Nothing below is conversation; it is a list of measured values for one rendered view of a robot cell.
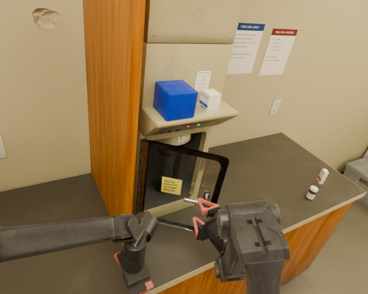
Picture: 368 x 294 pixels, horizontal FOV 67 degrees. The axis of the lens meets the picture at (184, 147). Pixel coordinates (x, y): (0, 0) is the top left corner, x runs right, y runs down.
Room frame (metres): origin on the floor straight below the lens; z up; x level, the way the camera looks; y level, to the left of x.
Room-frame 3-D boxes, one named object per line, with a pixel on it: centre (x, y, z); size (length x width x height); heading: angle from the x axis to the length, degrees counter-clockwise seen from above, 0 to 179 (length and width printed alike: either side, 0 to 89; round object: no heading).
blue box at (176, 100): (0.81, 0.05, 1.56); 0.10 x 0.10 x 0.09; 35
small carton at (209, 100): (0.89, -0.06, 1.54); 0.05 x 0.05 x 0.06; 36
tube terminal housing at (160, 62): (1.00, 0.10, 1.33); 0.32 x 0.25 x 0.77; 125
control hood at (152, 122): (0.85, -0.01, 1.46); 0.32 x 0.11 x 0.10; 125
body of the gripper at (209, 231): (0.62, -0.15, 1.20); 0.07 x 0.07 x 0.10; 35
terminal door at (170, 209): (0.79, -0.01, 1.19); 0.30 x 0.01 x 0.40; 86
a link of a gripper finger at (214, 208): (0.68, -0.11, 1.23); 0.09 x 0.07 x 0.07; 35
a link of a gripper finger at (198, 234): (0.68, -0.11, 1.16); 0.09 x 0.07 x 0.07; 35
